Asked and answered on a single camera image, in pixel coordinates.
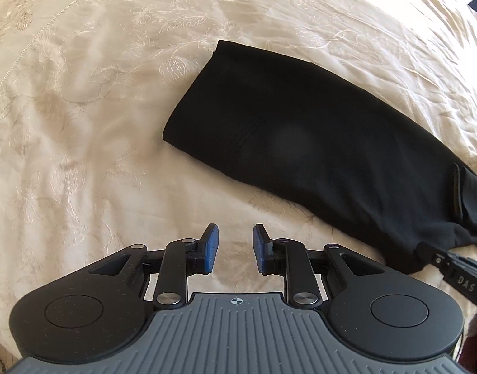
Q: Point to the black pants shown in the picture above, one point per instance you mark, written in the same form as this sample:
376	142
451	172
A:
300	144

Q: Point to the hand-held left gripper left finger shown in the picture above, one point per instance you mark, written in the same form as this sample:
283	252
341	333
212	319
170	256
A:
209	249

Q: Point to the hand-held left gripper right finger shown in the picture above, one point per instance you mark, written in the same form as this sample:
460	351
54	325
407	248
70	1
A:
260	250

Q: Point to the person's dark red clothing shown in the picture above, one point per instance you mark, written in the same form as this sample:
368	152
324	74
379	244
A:
476	343

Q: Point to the beige embroidered bedspread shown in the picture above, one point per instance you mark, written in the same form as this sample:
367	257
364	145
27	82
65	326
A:
106	124

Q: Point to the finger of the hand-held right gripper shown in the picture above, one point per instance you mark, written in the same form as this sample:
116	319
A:
462	193
431	254

